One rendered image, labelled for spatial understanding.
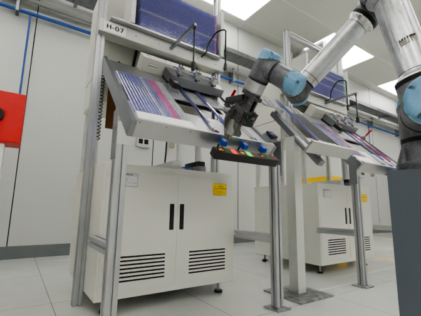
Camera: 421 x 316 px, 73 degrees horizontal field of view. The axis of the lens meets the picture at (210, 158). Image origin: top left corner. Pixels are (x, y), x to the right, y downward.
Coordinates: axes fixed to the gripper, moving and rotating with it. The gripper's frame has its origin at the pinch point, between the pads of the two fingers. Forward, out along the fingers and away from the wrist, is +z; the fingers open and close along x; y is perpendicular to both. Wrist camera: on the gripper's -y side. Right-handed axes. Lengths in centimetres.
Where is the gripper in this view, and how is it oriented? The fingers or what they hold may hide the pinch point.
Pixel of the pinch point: (227, 135)
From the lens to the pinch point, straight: 115.0
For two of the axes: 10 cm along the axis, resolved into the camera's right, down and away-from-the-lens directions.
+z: -3.9, 8.2, 4.2
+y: 4.0, 5.7, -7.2
